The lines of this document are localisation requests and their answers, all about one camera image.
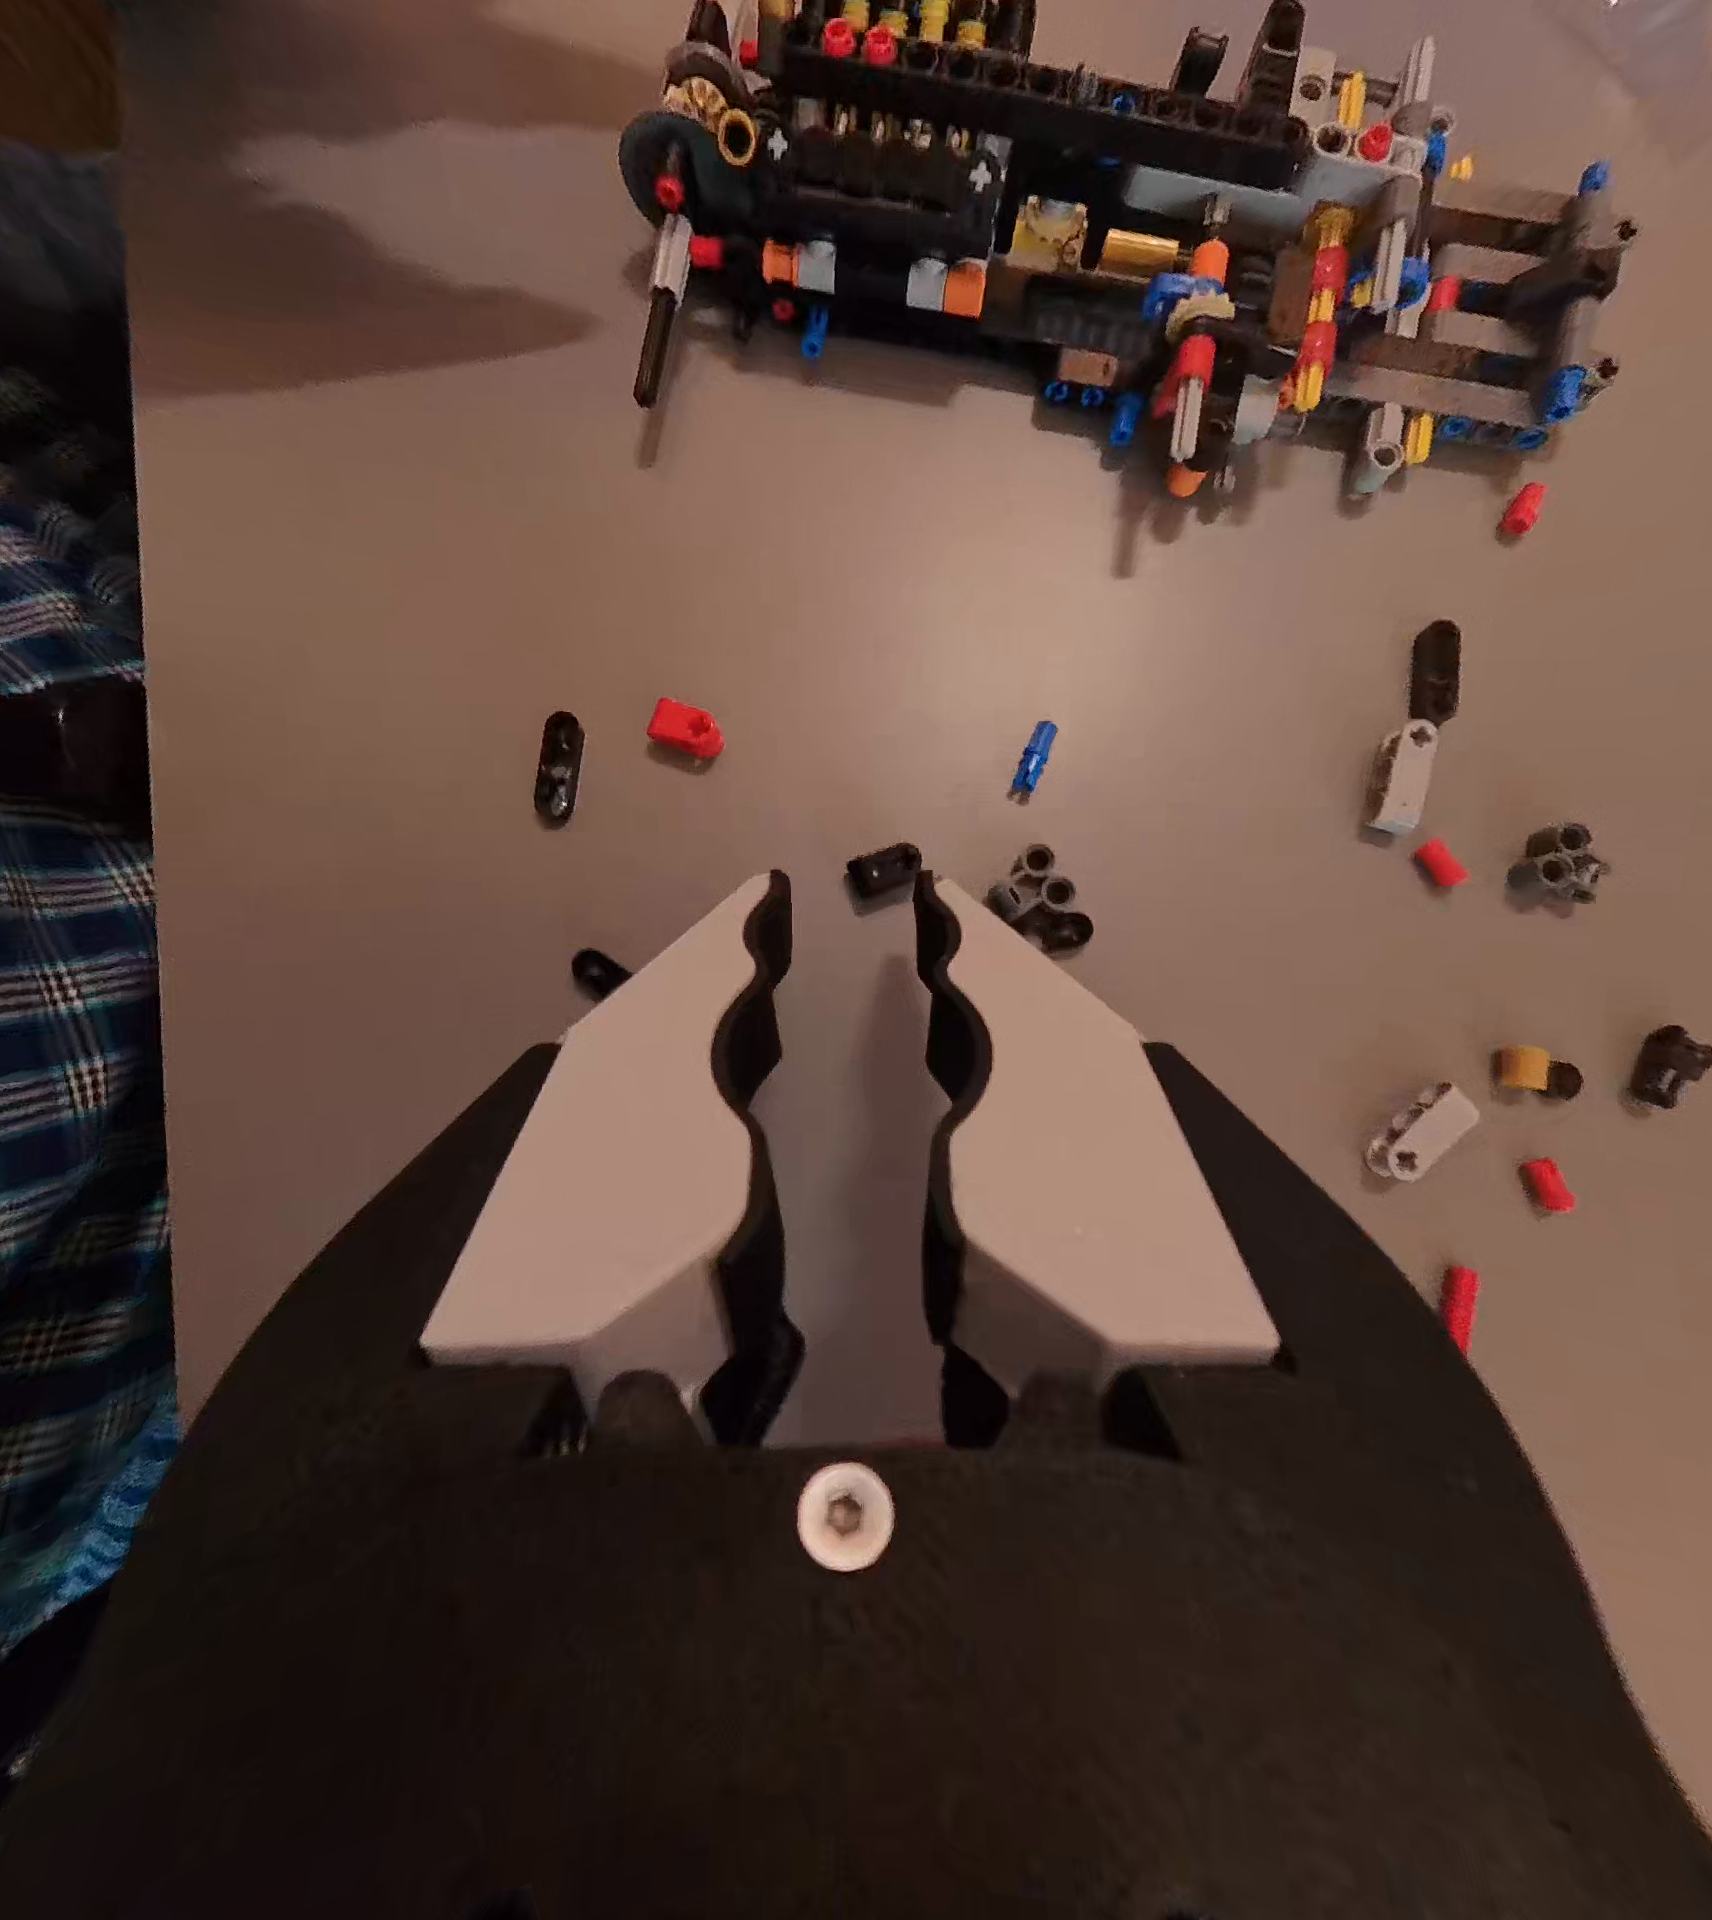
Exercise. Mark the light grey lego connector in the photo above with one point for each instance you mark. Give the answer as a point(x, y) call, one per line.
point(1418, 1132)
point(1404, 773)

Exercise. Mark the red lego pin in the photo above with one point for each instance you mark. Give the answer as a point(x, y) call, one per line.
point(1459, 1305)

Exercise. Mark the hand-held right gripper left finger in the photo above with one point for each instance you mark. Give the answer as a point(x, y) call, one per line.
point(601, 1170)

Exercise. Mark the black short lego beam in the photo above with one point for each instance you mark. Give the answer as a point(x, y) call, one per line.
point(1436, 669)
point(558, 765)

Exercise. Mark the black lego connector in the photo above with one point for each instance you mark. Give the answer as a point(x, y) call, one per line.
point(882, 870)
point(1670, 1064)

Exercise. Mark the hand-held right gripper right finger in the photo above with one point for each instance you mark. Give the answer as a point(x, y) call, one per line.
point(1097, 1200)

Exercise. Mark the red lego bush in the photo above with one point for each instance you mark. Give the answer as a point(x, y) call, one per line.
point(1546, 1184)
point(1441, 863)
point(1520, 506)

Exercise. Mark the blue lego pin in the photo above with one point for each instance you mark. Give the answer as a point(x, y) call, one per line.
point(1033, 754)

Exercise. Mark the red lego connector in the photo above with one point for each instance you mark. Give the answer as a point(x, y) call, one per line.
point(684, 731)

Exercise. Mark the multicoloured lego vehicle model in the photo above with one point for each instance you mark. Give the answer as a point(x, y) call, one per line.
point(1036, 151)

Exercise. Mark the tan lego connector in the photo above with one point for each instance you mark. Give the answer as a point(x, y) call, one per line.
point(1524, 1069)

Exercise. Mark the small black lego pin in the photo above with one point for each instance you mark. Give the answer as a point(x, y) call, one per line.
point(596, 973)

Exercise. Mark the dark grey lego connector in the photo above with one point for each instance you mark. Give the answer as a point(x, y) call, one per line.
point(1558, 867)
point(1044, 896)

